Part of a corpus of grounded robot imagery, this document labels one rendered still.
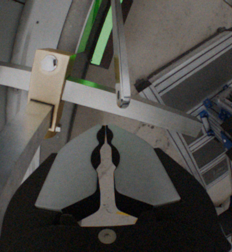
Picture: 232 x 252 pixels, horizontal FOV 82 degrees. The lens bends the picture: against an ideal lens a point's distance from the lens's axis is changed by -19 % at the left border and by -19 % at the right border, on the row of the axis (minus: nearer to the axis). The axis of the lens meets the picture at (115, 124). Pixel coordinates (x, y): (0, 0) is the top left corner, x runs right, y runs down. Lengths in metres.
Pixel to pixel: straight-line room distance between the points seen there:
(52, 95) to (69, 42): 0.16
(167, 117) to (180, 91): 0.73
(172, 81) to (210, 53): 0.30
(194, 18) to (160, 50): 0.38
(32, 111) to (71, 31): 0.21
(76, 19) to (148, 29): 0.78
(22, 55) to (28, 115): 0.31
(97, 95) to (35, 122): 0.09
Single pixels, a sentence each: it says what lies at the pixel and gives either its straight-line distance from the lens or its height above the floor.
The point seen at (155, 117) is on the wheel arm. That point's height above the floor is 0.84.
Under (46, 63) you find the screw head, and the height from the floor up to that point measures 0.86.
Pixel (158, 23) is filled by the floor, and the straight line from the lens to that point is 1.12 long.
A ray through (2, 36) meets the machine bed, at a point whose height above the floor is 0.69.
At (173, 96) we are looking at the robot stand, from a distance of 0.97.
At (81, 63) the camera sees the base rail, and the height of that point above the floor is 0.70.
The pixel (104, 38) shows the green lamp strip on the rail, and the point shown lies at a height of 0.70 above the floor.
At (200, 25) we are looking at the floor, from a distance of 1.27.
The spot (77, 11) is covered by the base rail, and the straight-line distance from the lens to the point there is 0.37.
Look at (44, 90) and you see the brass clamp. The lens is 0.23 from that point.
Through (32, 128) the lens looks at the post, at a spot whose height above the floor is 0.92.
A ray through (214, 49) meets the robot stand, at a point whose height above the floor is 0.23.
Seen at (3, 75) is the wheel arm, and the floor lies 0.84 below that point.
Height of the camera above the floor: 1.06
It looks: 62 degrees down
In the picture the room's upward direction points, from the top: 172 degrees clockwise
